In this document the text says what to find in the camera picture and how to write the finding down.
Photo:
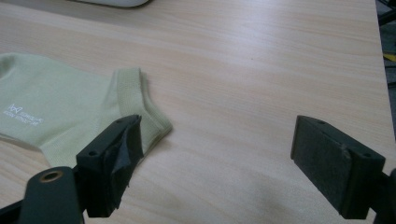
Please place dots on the white divided storage box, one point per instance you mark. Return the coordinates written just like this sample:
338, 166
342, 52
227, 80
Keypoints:
118, 2

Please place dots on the light green sock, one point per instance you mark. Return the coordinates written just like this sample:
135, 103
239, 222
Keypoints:
62, 102

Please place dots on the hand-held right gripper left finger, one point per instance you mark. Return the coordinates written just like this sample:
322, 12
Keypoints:
106, 174

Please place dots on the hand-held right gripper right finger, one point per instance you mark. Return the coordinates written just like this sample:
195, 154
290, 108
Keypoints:
330, 161

